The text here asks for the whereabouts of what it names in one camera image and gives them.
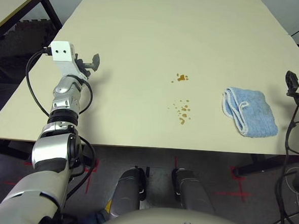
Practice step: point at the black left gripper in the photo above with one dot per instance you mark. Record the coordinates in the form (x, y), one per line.
(83, 66)

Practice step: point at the light blue terry rag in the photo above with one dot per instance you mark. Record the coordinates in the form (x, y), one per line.
(256, 116)

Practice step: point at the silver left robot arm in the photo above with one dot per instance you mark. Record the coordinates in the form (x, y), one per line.
(53, 149)

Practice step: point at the black foam floor mat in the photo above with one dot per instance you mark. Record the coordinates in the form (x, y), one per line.
(29, 41)

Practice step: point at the small brown liquid spill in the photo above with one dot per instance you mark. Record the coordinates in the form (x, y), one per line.
(181, 78)

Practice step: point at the large brown droplet spill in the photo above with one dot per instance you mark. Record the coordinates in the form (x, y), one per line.
(182, 121)

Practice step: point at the red tape floor cross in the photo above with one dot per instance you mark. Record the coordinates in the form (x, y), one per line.
(240, 193)

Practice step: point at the red tape floor line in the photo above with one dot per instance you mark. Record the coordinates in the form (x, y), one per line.
(176, 162)

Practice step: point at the grey left robot leg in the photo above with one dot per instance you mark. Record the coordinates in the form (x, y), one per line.
(128, 192)

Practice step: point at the grey robot leg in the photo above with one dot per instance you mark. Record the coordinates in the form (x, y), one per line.
(128, 192)
(193, 190)

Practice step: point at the grey right robot leg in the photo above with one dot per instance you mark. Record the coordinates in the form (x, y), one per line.
(193, 190)

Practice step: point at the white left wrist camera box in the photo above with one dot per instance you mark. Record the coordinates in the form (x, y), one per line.
(63, 52)

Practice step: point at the beige side table black frame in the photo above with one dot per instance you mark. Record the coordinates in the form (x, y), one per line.
(11, 4)

